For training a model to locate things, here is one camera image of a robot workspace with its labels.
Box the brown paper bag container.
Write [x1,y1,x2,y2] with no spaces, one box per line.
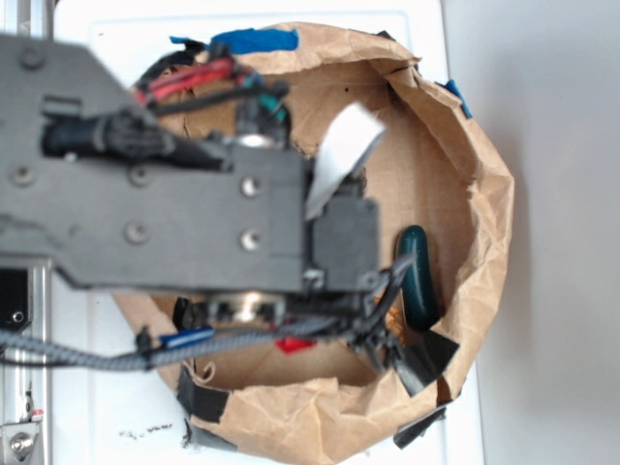
[110,21,514,465]

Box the red paper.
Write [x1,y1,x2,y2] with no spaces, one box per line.
[275,337,317,355]

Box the white ribbon cable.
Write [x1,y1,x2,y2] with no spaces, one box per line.
[304,102,388,222]

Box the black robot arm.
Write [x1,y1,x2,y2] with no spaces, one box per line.
[1,35,379,327]

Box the orange spiral seashell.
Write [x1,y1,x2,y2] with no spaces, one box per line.
[385,293,409,347]

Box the aluminium frame rail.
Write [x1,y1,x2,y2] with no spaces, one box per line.
[1,1,54,464]

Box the black mount plate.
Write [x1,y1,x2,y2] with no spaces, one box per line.
[0,268,32,332]

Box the grey braided cable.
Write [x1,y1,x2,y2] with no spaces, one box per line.
[0,251,418,374]

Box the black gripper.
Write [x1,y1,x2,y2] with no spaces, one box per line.
[203,130,383,325]

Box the dark green toy cucumber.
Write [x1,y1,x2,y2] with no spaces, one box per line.
[396,225,441,331]

